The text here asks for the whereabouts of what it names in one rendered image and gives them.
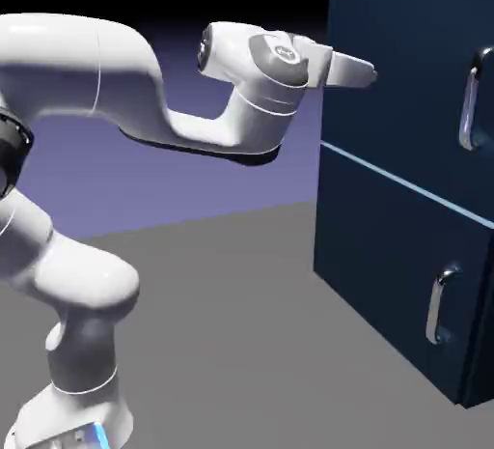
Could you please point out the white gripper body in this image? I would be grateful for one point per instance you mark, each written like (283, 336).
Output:
(349, 69)

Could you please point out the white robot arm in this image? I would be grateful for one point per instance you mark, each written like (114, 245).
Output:
(127, 82)

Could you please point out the dark blue cabinet door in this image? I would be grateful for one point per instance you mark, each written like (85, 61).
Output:
(397, 82)
(386, 263)

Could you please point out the dark blue cabinet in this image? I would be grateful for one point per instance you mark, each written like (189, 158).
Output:
(389, 202)

